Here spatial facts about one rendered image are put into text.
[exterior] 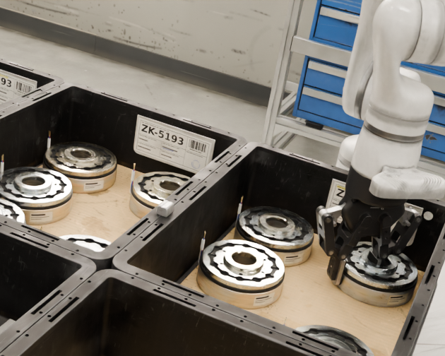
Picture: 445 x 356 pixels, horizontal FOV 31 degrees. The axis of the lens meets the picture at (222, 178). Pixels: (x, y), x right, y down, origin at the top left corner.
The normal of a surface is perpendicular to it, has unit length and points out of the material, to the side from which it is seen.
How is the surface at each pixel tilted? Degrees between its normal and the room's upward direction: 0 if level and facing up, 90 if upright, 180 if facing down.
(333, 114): 90
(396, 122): 90
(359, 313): 0
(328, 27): 90
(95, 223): 0
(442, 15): 45
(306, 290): 0
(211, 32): 90
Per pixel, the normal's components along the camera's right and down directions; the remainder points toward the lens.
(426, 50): 0.02, 0.69
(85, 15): -0.38, 0.35
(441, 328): 0.16, -0.89
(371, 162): -0.58, 0.27
